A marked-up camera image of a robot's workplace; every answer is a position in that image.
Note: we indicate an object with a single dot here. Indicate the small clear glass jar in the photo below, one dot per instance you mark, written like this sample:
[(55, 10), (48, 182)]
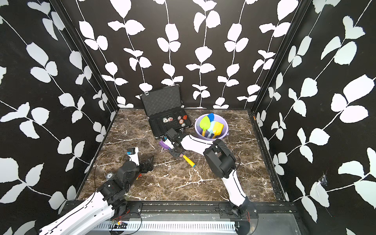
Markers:
[(109, 176)]

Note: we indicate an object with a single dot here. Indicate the blue toy rake yellow handle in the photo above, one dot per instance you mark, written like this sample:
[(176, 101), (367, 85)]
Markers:
[(188, 160)]

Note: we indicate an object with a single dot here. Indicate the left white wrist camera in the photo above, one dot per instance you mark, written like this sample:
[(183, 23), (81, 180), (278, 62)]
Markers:
[(132, 153)]

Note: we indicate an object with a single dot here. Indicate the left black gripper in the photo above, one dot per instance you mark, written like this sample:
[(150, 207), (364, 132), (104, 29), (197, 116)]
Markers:
[(145, 169)]

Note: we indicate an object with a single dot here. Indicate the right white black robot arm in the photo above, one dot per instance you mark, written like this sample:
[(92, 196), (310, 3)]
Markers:
[(220, 159)]

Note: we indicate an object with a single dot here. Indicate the blue toy shovel tan handle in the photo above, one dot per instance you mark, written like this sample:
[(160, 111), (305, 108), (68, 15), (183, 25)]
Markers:
[(211, 117)]

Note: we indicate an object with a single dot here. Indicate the white perforated strip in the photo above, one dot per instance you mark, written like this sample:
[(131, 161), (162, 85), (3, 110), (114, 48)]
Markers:
[(169, 226)]

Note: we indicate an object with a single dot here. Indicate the open black foam case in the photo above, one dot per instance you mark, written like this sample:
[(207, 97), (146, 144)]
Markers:
[(165, 110)]

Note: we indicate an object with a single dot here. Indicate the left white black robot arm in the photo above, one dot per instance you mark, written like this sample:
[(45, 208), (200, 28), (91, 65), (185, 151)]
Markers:
[(105, 203)]

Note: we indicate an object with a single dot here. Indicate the light blue toy shovel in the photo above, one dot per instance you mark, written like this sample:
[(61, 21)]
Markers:
[(210, 130)]

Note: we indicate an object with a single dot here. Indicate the black front mounting rail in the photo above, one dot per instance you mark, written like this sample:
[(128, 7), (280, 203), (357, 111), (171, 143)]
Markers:
[(223, 209)]

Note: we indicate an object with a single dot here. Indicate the green toy shovel yellow handle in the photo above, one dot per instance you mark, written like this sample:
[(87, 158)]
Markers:
[(205, 124)]

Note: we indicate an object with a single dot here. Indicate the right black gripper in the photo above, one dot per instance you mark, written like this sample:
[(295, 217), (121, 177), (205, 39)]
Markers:
[(175, 154)]

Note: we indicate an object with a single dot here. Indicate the purple plastic bucket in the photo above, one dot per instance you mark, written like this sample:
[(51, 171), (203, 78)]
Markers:
[(216, 118)]

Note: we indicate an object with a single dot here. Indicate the purple toy shovel pink handle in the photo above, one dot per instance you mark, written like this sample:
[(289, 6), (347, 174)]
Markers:
[(166, 144)]

